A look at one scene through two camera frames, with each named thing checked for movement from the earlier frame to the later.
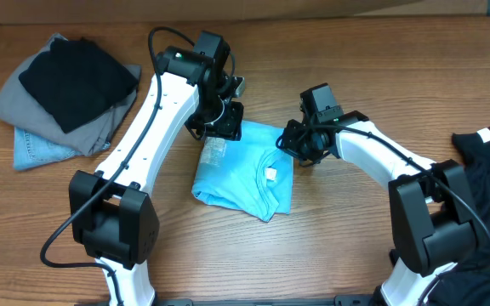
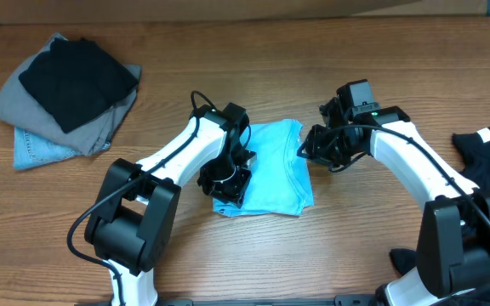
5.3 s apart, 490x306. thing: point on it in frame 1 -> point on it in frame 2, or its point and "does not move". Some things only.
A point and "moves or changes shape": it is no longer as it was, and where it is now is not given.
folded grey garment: (16, 107) does not move
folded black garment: (78, 81) does not move
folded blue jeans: (31, 149) does not move
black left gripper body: (217, 118) -> (221, 176)
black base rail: (348, 301) does not move
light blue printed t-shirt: (252, 175) moves or changes shape
